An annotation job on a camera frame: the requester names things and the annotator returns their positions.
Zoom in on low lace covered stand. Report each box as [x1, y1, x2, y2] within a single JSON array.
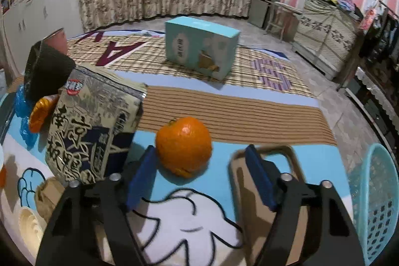
[[337, 67, 398, 162]]

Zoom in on black foil snack bag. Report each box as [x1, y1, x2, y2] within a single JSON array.
[[24, 41, 76, 103]]

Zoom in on cloth covered cabinet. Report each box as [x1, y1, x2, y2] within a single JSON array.
[[293, 0, 358, 80]]

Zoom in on small folding table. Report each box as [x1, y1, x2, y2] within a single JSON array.
[[264, 1, 303, 42]]

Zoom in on blue crumpled plastic bag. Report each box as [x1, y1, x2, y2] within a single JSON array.
[[14, 84, 38, 150]]

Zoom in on grey printed snack bag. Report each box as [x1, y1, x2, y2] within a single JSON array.
[[45, 65, 147, 185]]

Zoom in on light blue laundry basket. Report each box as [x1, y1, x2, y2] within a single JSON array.
[[348, 143, 398, 265]]

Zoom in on brown paper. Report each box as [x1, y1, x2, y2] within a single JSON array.
[[34, 177, 64, 223]]

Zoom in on white paper plate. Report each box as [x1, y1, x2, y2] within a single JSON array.
[[18, 207, 47, 258]]

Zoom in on clothes rack with garments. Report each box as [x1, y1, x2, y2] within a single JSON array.
[[358, 0, 398, 73]]

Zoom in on brown phone case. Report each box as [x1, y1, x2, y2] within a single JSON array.
[[229, 145, 308, 265]]

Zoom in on patterned play mat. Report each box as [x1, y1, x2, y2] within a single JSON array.
[[1, 32, 353, 265]]

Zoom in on white low cabinet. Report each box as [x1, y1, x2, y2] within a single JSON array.
[[1, 0, 83, 75]]

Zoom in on pink enamel mug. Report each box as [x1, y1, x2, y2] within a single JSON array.
[[43, 28, 68, 55]]

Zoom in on light blue cardboard box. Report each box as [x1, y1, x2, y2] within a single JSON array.
[[165, 16, 240, 81]]

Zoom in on orange snack packet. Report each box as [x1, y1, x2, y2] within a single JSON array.
[[28, 94, 60, 134]]

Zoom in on orange fruit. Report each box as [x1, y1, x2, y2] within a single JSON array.
[[155, 117, 212, 178]]

